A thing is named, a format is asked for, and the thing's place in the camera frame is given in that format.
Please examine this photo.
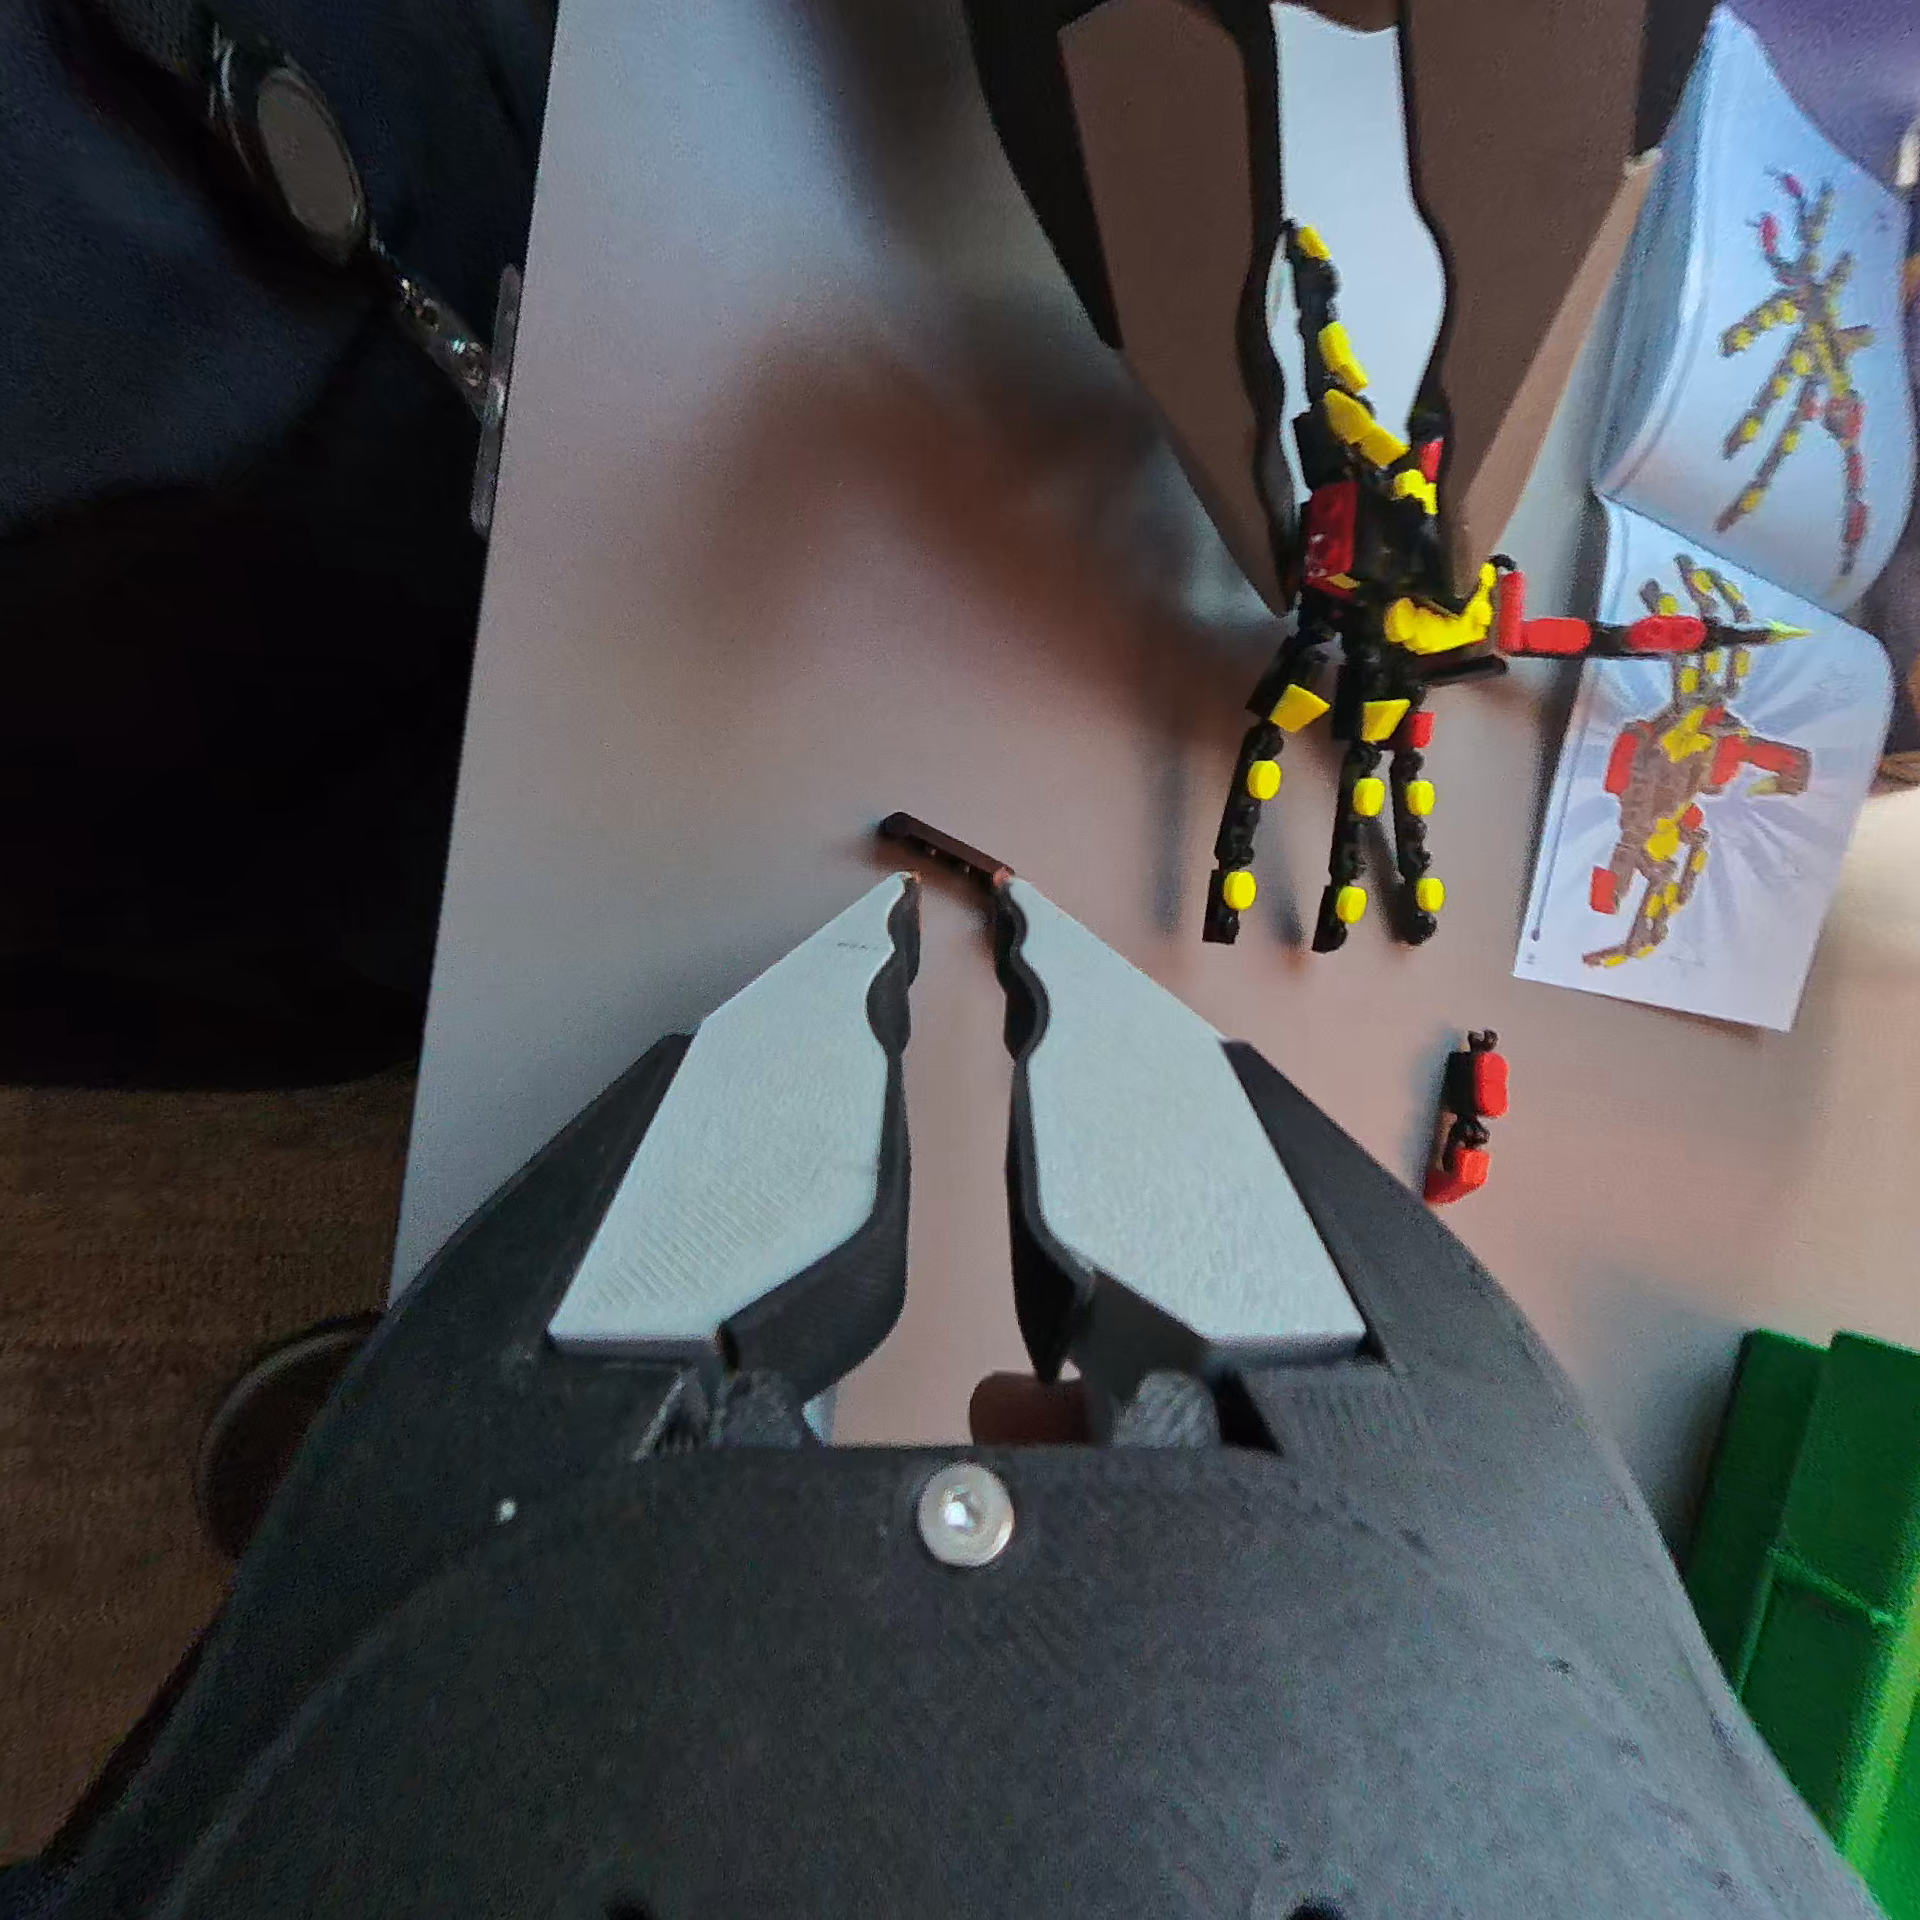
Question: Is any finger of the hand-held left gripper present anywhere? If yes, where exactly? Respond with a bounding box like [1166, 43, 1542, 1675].
[1402, 0, 1672, 585]
[1055, 0, 1303, 619]

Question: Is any grey round base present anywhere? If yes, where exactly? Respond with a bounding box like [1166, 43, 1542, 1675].
[197, 1311, 388, 1560]

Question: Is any open lego instruction booklet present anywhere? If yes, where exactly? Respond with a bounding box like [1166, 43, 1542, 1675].
[1514, 10, 1920, 1033]

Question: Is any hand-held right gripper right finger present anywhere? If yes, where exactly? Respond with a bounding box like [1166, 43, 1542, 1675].
[988, 873, 1376, 1402]

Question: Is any green plastic bin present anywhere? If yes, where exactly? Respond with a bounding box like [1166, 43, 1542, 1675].
[1770, 1328, 1920, 1920]
[1680, 1328, 1842, 1711]

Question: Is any red black lego leg piece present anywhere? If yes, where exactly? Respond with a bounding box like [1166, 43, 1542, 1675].
[1423, 1029, 1509, 1208]

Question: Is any black yellow lego spider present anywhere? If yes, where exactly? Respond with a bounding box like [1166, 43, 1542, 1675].
[1202, 220, 1808, 955]

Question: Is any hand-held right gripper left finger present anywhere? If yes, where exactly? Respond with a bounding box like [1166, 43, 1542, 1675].
[544, 868, 922, 1380]

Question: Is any black lego plate piece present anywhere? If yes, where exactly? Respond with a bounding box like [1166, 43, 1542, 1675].
[878, 811, 1014, 891]

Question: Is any black badge reel with strap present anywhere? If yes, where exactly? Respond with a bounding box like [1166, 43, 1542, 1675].
[197, 0, 528, 543]

